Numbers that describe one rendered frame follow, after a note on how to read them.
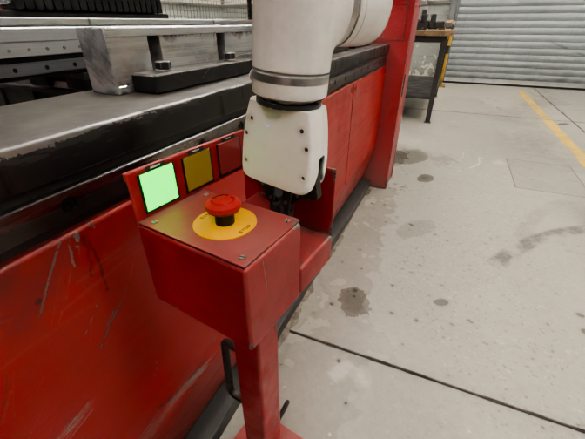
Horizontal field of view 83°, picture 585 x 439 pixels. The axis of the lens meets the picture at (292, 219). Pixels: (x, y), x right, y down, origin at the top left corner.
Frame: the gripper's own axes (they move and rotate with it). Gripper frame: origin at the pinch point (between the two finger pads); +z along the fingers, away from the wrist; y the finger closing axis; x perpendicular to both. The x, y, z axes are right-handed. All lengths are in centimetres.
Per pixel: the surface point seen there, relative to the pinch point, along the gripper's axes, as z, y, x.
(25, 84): -2, -83, 8
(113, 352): 20.0, -14.9, -20.0
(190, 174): -5.2, -9.9, -6.7
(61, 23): -17, -61, 9
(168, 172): -6.6, -10.0, -9.9
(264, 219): -3.2, 1.9, -6.9
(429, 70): 64, -111, 686
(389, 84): 12, -37, 173
